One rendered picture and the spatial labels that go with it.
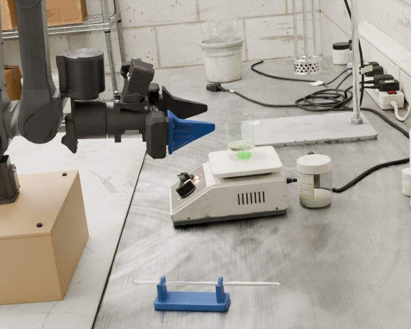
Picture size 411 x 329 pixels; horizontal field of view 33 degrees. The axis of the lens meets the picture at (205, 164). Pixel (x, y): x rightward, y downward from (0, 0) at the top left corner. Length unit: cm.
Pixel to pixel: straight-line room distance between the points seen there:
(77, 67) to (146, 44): 267
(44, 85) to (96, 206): 37
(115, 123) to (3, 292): 29
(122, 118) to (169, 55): 265
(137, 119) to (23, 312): 31
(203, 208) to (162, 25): 253
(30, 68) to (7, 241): 24
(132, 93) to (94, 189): 44
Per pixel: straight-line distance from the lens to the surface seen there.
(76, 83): 102
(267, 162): 120
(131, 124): 103
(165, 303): 96
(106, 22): 323
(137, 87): 102
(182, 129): 101
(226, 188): 117
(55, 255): 100
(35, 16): 101
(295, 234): 114
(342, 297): 96
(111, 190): 140
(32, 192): 112
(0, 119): 104
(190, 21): 364
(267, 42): 366
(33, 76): 103
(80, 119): 103
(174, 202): 121
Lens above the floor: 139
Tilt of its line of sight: 19 degrees down
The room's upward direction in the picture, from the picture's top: 6 degrees counter-clockwise
